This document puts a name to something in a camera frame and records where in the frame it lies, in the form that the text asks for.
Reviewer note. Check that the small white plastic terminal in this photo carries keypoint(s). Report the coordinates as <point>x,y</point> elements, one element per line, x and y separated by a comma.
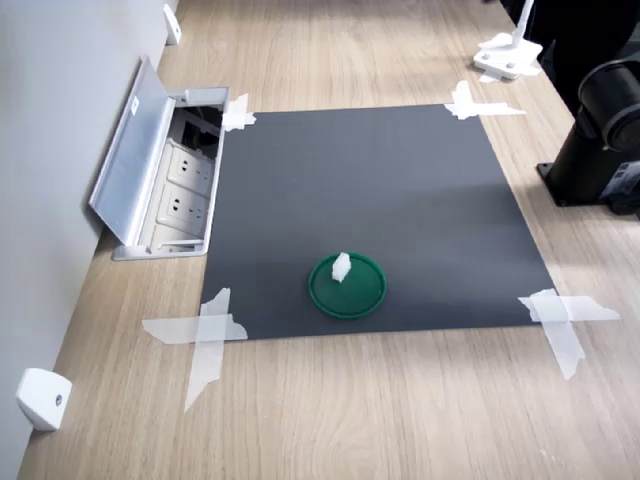
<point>341,267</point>

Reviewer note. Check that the round green lid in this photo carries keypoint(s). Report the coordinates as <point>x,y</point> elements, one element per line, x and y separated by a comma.
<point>360,300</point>

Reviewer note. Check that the dark grey mat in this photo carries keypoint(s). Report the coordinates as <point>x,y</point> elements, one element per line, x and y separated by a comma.
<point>425,200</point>

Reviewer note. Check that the white power socket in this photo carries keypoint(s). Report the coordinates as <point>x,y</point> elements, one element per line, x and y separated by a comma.
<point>182,206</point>
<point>190,167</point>

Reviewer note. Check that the white masking tape patch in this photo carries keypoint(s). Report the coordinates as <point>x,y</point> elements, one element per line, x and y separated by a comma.
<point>555,310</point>
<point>467,106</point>
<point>236,114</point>
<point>205,332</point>

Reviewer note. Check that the grey partition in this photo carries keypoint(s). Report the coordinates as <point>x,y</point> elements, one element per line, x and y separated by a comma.
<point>50,150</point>

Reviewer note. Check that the black box with label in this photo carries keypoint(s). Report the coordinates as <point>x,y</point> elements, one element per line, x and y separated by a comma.
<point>625,190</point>

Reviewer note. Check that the white bracket stand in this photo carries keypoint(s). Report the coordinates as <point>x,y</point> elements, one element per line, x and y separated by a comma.
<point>507,60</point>

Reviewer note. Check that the white partition foot bracket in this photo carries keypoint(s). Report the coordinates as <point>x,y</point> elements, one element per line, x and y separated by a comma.
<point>171,25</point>
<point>42,400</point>

